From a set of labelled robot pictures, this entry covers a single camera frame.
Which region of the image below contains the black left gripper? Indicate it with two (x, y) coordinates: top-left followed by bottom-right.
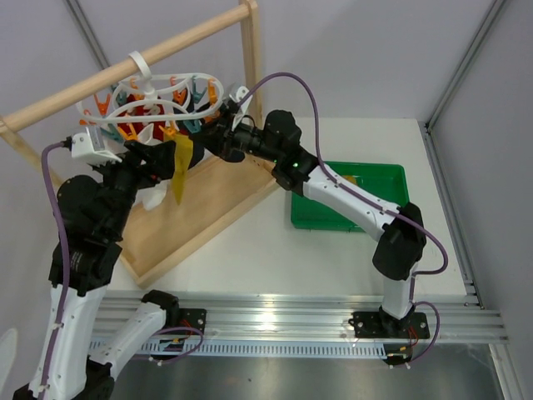
(91, 137), (177, 236)

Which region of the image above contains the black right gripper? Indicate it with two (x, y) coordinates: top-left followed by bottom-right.
(188, 108), (281, 165)

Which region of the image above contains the yellow sock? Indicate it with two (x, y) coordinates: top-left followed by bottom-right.
(171, 133), (193, 204)
(344, 176), (357, 185)

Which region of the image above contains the white plastic clip hanger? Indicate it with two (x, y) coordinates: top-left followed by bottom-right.
(76, 52), (224, 143)

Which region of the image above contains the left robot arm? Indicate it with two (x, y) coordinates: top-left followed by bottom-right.
(13, 141), (181, 399)

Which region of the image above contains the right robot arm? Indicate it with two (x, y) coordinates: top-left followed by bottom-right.
(194, 110), (426, 338)

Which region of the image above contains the red sock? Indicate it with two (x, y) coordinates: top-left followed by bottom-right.
(117, 103), (167, 145)

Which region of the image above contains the wooden drying rack stand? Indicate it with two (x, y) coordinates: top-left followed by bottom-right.
(1, 1), (275, 288)

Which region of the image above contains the green plastic tray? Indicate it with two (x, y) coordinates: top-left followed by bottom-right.
(289, 161), (407, 233)

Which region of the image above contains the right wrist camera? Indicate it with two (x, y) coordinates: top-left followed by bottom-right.
(227, 86), (252, 131)

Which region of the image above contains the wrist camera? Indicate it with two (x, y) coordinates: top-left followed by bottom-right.
(62, 125), (122, 166)
(227, 86), (252, 131)

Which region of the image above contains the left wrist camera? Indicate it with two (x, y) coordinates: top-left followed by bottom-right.
(62, 125), (122, 166)

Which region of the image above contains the aluminium mounting rail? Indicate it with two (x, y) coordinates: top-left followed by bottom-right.
(89, 291), (511, 359)

